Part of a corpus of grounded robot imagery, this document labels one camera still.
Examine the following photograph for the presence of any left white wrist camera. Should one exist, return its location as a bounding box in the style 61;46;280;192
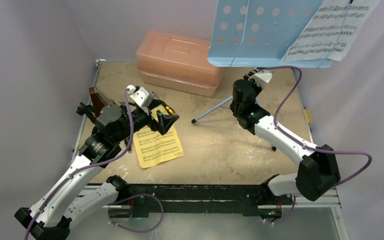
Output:
126;85;154;108

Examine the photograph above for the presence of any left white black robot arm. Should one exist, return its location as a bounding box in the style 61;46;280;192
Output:
14;101;179;240

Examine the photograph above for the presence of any light blue music stand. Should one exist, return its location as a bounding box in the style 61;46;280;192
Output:
191;0;334;152

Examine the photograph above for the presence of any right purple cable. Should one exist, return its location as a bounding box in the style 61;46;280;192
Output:
258;65;373;187

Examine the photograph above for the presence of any yellow sheet music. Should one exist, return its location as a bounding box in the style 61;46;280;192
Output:
134;107;185;169

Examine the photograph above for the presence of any pink plastic storage box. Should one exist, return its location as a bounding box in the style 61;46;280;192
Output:
135;30;223;98

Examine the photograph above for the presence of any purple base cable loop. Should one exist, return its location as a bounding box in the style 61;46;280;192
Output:
107;194;164;233

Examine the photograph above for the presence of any white sheet music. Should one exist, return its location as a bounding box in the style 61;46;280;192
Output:
281;0;379;63

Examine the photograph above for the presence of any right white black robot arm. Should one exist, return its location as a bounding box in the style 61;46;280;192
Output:
229;70;341;204

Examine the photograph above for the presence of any black round microphone stand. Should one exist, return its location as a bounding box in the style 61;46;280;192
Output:
76;102;97;125

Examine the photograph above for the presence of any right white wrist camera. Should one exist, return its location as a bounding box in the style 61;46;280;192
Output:
248;68;274;89

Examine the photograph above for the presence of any brown wooden metronome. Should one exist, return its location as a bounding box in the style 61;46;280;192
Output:
89;86;115;117

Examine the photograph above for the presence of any black yellow screwdriver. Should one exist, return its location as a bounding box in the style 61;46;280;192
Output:
164;105;176;115

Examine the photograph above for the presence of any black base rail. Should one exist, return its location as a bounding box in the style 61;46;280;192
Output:
110;183;293;218

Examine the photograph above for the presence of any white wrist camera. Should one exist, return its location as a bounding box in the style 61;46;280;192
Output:
248;68;274;89
126;85;154;108

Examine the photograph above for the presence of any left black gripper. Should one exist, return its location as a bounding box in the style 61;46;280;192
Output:
113;98;178;143

